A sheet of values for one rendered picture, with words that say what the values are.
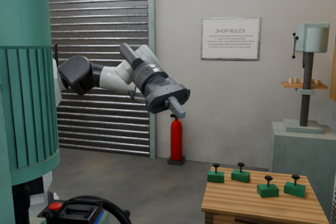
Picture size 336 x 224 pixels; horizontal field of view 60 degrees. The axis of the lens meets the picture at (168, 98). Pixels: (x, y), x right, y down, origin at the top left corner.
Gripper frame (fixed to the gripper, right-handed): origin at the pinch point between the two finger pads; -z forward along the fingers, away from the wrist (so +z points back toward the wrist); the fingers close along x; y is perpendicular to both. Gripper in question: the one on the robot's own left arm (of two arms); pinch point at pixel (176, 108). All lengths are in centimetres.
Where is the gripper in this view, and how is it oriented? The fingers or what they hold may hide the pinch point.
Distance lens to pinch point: 73.2
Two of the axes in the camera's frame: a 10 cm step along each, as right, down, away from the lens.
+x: -8.6, 2.7, -4.3
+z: -5.0, -5.6, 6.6
